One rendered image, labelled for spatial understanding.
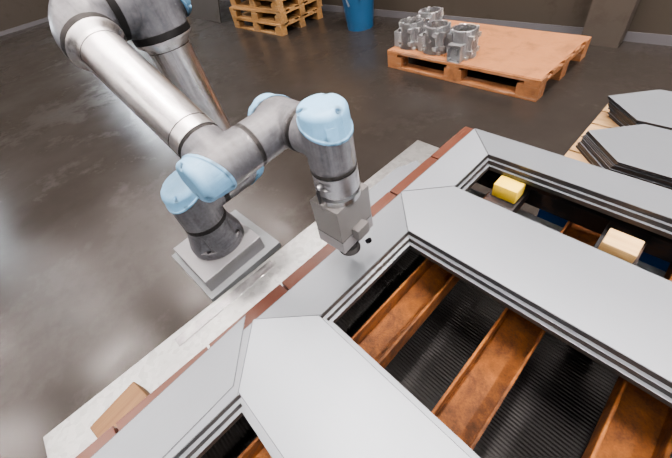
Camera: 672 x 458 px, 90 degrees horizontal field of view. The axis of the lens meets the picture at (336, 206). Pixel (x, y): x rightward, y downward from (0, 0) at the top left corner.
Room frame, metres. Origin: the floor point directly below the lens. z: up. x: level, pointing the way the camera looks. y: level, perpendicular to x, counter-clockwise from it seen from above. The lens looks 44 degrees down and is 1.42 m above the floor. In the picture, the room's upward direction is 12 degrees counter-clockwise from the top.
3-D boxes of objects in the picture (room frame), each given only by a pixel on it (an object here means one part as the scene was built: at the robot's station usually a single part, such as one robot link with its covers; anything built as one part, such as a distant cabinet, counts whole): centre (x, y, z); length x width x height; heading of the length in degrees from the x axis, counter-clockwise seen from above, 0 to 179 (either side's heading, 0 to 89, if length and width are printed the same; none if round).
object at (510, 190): (0.59, -0.44, 0.79); 0.06 x 0.05 x 0.04; 36
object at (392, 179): (0.75, -0.18, 0.70); 0.39 x 0.12 x 0.04; 126
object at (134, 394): (0.27, 0.51, 0.71); 0.10 x 0.06 x 0.05; 138
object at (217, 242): (0.69, 0.36, 0.78); 0.15 x 0.15 x 0.10
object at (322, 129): (0.43, -0.01, 1.15); 0.09 x 0.08 x 0.11; 39
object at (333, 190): (0.43, -0.01, 1.07); 0.08 x 0.08 x 0.05
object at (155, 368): (0.57, 0.12, 0.67); 1.30 x 0.20 x 0.03; 126
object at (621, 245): (0.36, -0.55, 0.79); 0.06 x 0.05 x 0.04; 36
